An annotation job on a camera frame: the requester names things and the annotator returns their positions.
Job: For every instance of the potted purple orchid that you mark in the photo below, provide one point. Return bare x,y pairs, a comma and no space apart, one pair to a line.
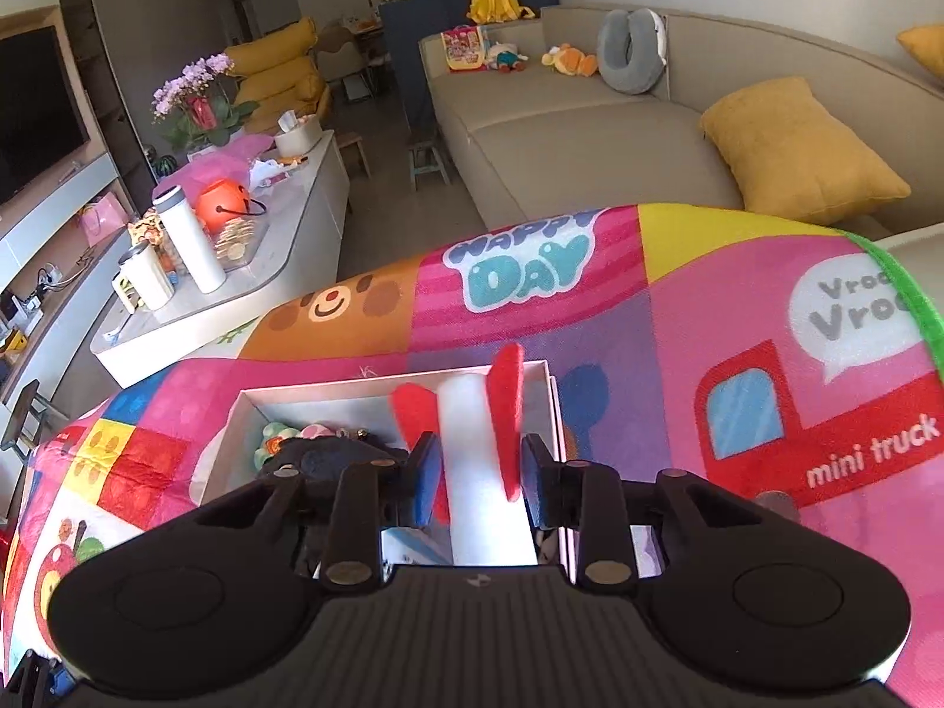
195,96

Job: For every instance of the yellow armchair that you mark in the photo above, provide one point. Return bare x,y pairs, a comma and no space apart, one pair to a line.
280,74

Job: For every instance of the small plush doll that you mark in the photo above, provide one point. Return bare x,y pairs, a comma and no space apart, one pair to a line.
507,57

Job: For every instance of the black television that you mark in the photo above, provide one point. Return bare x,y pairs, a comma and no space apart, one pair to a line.
33,110

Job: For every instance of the pink gift bag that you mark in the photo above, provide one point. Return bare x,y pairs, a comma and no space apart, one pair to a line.
103,220

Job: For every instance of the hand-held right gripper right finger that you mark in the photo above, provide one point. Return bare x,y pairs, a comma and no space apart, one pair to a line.
538,483

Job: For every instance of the yellow backpack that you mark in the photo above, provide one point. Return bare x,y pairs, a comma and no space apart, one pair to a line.
494,4

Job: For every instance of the dining chair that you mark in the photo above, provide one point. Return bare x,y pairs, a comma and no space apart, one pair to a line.
339,51

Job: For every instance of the orange pumpkin bucket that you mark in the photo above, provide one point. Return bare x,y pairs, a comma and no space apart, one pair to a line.
221,206

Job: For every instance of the cream mug with lid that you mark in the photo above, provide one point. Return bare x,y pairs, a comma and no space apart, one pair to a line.
151,280

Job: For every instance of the orange plush duck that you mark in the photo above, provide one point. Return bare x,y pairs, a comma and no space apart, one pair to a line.
571,60

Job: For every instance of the white thermos bottle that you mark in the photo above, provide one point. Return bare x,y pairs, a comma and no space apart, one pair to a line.
193,243

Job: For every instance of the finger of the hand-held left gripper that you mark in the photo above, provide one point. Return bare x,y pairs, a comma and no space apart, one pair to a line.
29,682

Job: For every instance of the white coffee table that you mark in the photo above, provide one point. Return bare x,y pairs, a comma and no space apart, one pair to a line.
310,199

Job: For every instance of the colourful printed play mat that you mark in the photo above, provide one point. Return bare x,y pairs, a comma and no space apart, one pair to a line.
590,295

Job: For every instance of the dark wooden bench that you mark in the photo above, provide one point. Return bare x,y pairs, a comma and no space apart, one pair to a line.
22,413

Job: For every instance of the colourful toy bag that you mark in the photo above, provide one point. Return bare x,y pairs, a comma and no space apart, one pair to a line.
463,50

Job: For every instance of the yellow cushion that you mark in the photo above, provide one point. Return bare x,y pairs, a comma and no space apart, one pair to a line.
804,147
925,51

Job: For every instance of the pink wrapping paper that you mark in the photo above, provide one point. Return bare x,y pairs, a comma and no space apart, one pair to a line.
221,162

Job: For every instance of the small wooden stool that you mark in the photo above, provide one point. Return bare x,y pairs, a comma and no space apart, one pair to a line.
429,151
352,139

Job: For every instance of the patterned snack bag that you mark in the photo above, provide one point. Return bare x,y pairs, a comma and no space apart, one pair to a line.
151,228

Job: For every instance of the tray of gold coins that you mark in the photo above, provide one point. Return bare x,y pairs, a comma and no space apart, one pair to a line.
240,243

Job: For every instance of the dark blue cabinet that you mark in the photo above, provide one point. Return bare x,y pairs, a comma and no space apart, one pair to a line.
413,37

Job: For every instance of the cream tissue box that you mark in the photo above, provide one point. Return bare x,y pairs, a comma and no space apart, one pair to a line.
301,139

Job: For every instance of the white wall shelf unit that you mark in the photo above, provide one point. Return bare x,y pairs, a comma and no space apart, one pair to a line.
74,192

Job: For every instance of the teal round toy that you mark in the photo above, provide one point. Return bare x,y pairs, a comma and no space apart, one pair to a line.
274,442

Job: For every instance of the beige sofa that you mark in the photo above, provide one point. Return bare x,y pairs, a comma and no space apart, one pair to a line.
575,140

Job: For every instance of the pink cardboard box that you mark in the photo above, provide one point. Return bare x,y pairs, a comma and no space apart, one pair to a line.
324,405

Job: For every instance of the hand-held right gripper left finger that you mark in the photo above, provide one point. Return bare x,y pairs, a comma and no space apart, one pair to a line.
426,479

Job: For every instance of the black plush toy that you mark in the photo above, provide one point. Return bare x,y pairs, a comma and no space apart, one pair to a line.
332,453

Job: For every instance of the white roll toy red felt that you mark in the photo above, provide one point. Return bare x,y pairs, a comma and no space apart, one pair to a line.
472,457

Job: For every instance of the grey neck pillow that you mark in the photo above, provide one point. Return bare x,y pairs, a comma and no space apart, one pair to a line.
616,59

